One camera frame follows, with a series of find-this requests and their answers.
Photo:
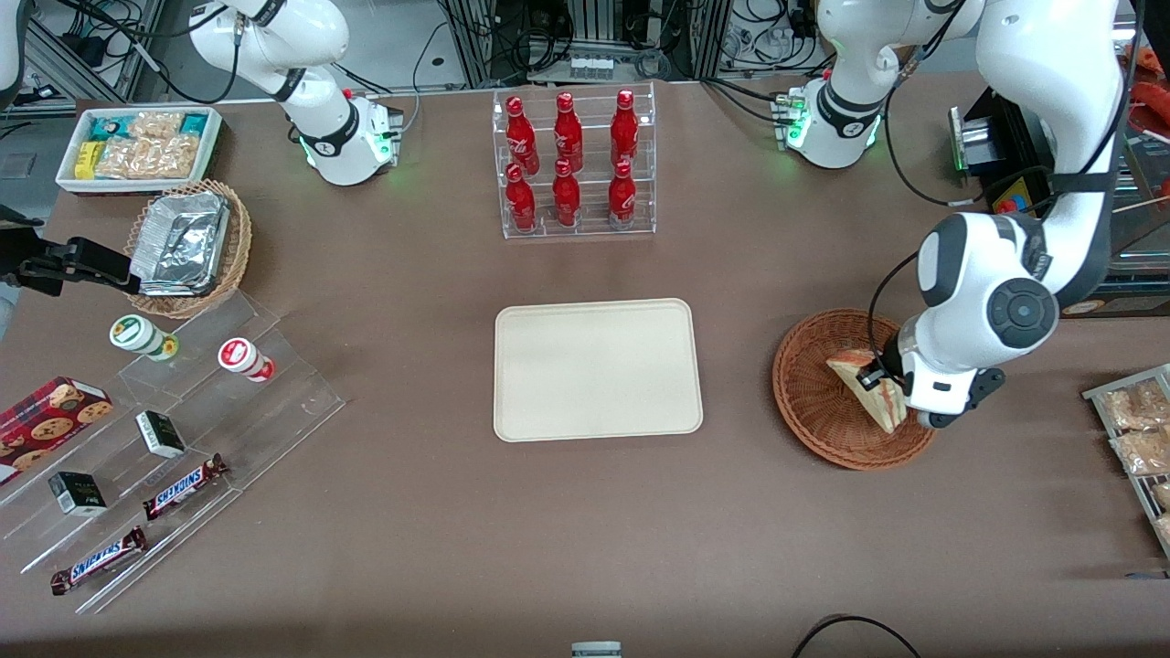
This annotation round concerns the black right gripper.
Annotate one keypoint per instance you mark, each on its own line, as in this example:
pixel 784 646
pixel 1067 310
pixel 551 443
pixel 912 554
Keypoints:
pixel 35 271

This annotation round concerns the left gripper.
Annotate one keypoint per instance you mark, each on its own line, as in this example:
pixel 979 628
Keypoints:
pixel 883 374

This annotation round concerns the triangle sandwich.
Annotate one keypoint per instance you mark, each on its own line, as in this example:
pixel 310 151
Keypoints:
pixel 859 379

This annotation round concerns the clear cracker bag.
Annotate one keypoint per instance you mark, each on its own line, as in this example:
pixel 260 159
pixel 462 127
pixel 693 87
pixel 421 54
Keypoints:
pixel 155 123
pixel 146 158

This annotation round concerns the yellow snack pack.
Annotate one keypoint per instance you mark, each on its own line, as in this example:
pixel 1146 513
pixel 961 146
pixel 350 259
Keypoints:
pixel 87 160

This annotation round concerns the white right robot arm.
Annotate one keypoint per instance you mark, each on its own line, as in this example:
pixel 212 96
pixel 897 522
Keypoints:
pixel 320 110

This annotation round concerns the clear acrylic bottle rack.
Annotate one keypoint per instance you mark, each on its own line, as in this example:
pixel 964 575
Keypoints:
pixel 594 224

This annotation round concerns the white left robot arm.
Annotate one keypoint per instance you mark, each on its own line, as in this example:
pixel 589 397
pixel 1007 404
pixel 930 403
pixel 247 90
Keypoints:
pixel 1042 91

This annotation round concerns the white snack bin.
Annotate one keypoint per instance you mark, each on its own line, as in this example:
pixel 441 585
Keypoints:
pixel 69 178

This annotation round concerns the wooden skewer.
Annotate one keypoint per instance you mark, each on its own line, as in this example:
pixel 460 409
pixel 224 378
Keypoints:
pixel 1143 206

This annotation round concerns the red lid cup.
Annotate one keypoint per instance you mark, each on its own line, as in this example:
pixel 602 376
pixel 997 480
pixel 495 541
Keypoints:
pixel 242 356

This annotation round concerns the silver foil container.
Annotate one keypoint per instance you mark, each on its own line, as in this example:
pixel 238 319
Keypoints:
pixel 183 242

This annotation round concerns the beige plastic tray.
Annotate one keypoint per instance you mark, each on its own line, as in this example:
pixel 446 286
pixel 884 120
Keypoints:
pixel 594 370

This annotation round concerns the Snickers chocolate bar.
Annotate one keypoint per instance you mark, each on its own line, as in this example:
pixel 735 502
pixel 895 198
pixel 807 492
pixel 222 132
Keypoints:
pixel 96 560
pixel 183 487

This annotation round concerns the small black box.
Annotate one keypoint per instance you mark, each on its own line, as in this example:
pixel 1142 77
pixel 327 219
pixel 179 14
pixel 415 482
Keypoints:
pixel 78 493
pixel 160 434

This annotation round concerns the red cola bottle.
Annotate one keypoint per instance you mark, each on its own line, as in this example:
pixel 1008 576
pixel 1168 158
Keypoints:
pixel 624 128
pixel 566 196
pixel 519 137
pixel 568 132
pixel 622 196
pixel 520 201

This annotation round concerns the small grey device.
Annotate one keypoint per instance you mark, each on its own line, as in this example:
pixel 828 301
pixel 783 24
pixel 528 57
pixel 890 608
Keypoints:
pixel 596 650

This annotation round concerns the light wicker basket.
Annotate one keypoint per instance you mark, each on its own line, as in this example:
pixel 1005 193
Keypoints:
pixel 239 247

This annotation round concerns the teal snack pack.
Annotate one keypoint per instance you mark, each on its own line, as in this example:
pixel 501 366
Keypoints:
pixel 194 123
pixel 108 128

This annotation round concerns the green lid cup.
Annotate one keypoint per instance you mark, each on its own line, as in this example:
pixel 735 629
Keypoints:
pixel 137 334

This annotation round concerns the red cookie box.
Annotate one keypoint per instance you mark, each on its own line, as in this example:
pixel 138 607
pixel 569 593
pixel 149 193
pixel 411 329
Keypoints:
pixel 46 420

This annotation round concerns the brown wicker basket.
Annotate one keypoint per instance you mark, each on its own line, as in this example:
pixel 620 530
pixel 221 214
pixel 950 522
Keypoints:
pixel 809 402

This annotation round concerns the clear acrylic stepped display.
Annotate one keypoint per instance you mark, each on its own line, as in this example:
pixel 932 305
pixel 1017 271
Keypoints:
pixel 274 407

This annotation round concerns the red fried food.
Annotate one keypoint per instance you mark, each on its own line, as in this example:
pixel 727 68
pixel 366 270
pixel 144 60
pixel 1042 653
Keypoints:
pixel 1152 59
pixel 1154 94

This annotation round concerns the clear bag of snacks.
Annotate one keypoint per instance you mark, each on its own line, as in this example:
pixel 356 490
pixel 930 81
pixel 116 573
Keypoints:
pixel 1143 452
pixel 1138 407

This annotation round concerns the black food warmer case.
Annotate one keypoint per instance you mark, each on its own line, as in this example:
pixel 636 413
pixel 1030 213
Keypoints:
pixel 1143 292

